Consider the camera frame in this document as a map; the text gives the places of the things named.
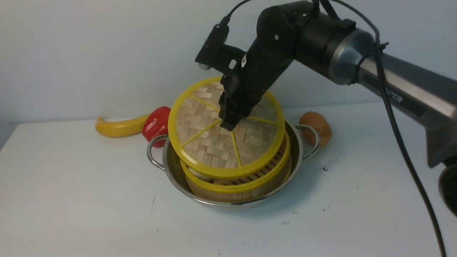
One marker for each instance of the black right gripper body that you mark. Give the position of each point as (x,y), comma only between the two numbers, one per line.
(244,89)

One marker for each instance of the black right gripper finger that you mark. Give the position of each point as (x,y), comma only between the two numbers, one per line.
(230,123)

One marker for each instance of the yellow-rimmed bamboo steamer lid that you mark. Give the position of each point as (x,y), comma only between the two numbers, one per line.
(197,136)

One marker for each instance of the yellow-rimmed bamboo steamer basket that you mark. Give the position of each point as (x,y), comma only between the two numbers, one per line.
(251,187)

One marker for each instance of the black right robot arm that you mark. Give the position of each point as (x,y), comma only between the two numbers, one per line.
(312,34)

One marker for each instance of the stainless steel pot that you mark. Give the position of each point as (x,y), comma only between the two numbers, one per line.
(172,168)

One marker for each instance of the white round bun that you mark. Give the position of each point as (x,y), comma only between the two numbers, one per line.
(200,176)

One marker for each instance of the red bell pepper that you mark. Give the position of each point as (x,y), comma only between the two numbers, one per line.
(156,123)

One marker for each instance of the brown potato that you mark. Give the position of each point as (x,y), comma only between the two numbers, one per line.
(320,124)

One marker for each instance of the yellow banana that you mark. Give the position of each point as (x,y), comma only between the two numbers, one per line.
(120,129)

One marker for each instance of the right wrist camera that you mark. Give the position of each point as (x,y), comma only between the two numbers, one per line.
(215,54)

